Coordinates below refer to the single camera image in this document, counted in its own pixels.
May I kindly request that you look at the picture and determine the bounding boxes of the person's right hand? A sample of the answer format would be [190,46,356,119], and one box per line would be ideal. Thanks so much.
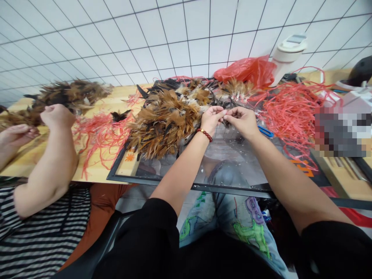
[225,107,261,140]

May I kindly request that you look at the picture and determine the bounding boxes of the person's left hand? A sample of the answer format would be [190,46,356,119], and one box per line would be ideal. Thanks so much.
[200,105,228,138]

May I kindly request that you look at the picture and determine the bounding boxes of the row of tied feather bunches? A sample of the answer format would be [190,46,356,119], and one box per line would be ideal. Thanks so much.
[216,77,264,106]

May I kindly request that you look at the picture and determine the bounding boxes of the red plastic bag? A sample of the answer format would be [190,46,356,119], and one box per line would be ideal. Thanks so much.
[214,54,278,88]

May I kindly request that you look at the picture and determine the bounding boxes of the large pile of brown feathers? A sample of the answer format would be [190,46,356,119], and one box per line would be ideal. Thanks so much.
[125,77,221,161]

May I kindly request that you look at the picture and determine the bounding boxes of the black framed glass panel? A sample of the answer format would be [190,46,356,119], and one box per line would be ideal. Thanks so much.
[105,79,293,199]

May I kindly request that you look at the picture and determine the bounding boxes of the white tumbler with lid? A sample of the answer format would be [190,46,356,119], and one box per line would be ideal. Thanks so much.
[270,34,308,88]

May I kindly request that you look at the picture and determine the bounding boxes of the black mat with orange print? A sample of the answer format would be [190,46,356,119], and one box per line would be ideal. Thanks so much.
[277,136,332,188]

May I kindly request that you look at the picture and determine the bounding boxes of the small dark feather tuft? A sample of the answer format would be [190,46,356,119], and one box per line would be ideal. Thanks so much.
[111,109,132,122]

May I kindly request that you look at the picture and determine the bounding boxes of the person's legs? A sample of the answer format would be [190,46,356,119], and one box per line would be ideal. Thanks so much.
[177,161,289,279]

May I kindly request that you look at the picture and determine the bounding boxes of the white box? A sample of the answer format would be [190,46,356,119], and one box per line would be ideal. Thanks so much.
[341,89,372,110]

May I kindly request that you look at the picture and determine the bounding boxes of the bundle of thin wooden sticks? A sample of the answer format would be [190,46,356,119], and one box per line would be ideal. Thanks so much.
[327,156,370,183]

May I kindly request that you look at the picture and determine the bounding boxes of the black helmet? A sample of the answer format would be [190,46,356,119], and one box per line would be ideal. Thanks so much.
[347,55,372,88]

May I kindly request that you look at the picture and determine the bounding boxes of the red plastic sheet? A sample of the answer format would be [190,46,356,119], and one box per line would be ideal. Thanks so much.
[327,186,372,229]

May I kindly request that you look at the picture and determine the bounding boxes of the black chair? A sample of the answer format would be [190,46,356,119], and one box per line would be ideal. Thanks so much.
[52,208,126,279]

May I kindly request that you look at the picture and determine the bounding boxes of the big heap of red strings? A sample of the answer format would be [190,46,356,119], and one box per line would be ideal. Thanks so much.
[255,66,345,172]

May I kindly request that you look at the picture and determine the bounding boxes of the loose red strings on wood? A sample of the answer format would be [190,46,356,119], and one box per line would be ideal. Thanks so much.
[71,90,143,180]

